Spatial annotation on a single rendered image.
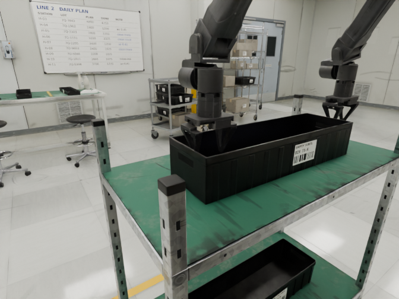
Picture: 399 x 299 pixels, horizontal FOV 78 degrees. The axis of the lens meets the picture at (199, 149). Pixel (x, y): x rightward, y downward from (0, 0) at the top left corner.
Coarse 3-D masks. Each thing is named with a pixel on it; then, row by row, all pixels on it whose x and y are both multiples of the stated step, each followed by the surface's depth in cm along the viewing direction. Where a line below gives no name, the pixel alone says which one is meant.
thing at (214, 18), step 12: (216, 0) 46; (228, 0) 43; (240, 0) 43; (252, 0) 44; (216, 12) 46; (228, 12) 44; (240, 12) 45; (204, 24) 49; (216, 24) 46; (228, 24) 46; (240, 24) 48; (204, 36) 49; (216, 36) 48; (228, 36) 49; (204, 48) 50; (216, 48) 51; (228, 48) 52
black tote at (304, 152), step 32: (256, 128) 80; (288, 128) 89; (320, 128) 89; (192, 160) 56; (224, 160) 54; (256, 160) 60; (288, 160) 67; (320, 160) 76; (192, 192) 59; (224, 192) 57
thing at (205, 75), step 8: (200, 64) 57; (208, 64) 54; (216, 64) 53; (200, 72) 53; (208, 72) 52; (216, 72) 52; (200, 80) 54; (208, 80) 53; (216, 80) 53; (200, 88) 54; (208, 88) 53; (216, 88) 54
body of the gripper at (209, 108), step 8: (200, 96) 55; (208, 96) 54; (216, 96) 55; (200, 104) 55; (208, 104) 54; (216, 104) 55; (200, 112) 56; (208, 112) 55; (216, 112) 55; (192, 120) 55; (200, 120) 53; (208, 120) 55; (216, 120) 56; (232, 120) 58
